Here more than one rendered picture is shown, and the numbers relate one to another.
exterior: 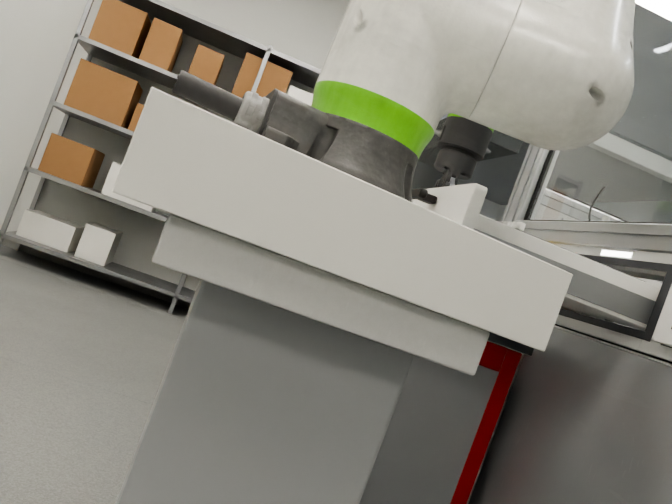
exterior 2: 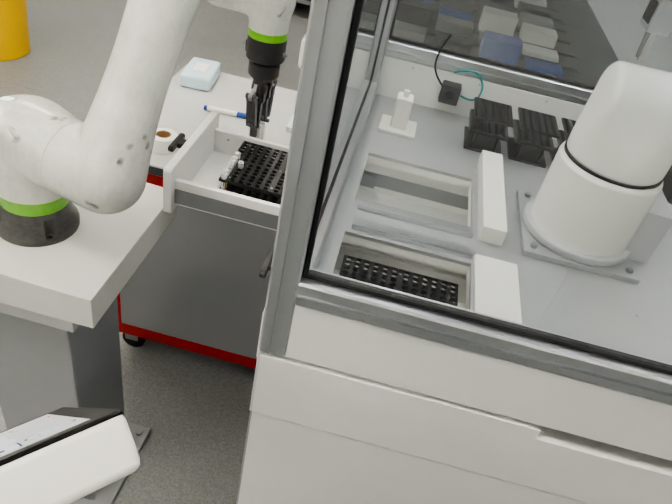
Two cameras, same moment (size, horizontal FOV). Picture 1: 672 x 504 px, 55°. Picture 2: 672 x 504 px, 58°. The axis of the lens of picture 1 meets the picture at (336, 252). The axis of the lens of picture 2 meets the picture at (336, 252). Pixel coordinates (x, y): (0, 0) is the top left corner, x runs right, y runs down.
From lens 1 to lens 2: 1.12 m
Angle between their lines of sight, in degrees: 41
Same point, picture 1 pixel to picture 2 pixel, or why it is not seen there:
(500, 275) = (58, 301)
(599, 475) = not seen: hidden behind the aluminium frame
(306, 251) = not seen: outside the picture
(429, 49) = (17, 176)
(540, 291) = (79, 307)
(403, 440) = (247, 261)
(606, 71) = (89, 195)
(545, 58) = (60, 187)
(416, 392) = (247, 236)
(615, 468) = not seen: hidden behind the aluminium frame
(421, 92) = (25, 195)
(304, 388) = (27, 324)
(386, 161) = (26, 227)
